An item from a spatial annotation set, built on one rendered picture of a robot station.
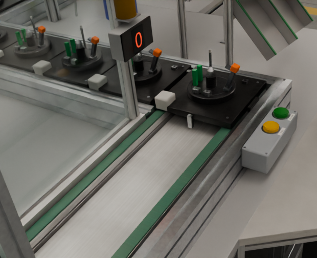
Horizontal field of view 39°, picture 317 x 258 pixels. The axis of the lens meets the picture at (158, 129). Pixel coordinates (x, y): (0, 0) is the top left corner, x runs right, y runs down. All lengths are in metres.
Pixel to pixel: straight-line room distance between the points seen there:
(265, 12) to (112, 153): 0.70
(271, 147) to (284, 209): 0.15
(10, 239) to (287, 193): 0.79
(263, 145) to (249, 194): 0.13
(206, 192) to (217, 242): 0.12
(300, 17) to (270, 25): 0.17
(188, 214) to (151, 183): 0.18
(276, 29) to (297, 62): 0.22
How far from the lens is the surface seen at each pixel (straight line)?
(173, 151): 1.20
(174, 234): 0.94
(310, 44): 1.85
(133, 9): 1.10
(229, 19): 1.43
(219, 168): 1.07
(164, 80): 1.41
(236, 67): 1.24
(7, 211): 0.49
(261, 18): 1.52
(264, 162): 1.13
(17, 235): 0.51
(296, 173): 1.22
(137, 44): 1.12
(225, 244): 1.04
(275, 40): 1.51
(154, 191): 1.09
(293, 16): 1.66
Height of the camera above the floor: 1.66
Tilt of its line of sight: 36 degrees down
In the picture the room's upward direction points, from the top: 7 degrees counter-clockwise
